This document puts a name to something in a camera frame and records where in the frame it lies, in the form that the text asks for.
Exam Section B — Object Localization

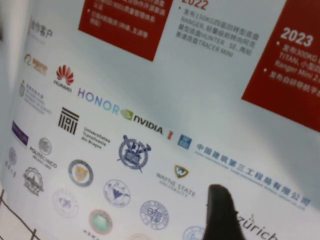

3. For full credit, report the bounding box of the white printed brochure book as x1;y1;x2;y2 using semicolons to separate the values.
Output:
0;0;320;240

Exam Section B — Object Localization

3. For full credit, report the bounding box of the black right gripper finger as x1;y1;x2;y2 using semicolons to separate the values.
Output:
201;184;249;240

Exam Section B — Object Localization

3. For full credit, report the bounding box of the white black-grid tablecloth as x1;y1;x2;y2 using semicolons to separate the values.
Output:
0;186;41;240

